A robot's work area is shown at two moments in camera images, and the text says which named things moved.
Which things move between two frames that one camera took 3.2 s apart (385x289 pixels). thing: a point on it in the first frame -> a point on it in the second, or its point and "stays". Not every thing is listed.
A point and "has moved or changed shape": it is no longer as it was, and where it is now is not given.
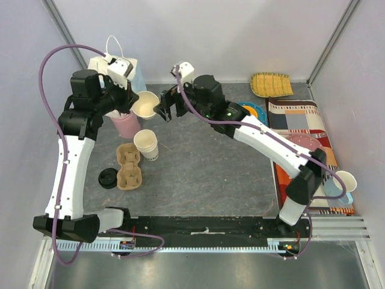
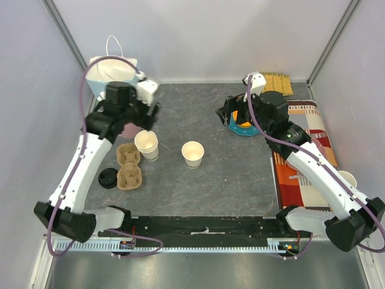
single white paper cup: x=144 y=108 has moved or changed shape
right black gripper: x=173 y=102 -> x=230 y=108
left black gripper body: x=117 y=97 -> x=137 y=114
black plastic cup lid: x=107 y=178 stays
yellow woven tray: x=266 y=84 stays
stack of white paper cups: x=145 y=141 stays
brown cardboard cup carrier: x=129 y=177 stays
